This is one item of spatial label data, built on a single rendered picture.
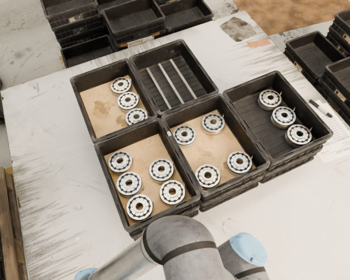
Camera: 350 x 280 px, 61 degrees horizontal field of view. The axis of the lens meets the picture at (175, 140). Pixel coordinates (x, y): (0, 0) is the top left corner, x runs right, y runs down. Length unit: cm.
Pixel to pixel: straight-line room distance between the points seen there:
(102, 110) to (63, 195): 44
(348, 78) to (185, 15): 133
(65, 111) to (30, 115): 19
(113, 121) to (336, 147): 107
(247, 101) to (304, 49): 127
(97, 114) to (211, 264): 103
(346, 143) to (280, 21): 192
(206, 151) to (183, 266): 78
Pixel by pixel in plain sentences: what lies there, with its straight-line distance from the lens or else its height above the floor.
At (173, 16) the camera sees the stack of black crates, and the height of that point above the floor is 38.
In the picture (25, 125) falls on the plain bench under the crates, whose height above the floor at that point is 70.
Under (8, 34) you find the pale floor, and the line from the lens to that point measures 362.
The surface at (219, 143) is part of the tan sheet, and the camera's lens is 132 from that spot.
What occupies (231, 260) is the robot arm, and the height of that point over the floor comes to 98.
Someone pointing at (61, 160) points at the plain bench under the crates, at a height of 70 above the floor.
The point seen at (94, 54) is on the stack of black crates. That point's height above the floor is 27.
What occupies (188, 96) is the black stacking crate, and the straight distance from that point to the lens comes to 146.
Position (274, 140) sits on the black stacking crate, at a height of 83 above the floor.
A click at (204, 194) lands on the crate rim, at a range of 110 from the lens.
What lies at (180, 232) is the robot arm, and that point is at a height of 138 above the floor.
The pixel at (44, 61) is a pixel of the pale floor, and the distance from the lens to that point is 314.
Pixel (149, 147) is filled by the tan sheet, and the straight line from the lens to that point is 131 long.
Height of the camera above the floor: 196
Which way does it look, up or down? 59 degrees down
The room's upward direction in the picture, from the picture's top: 5 degrees counter-clockwise
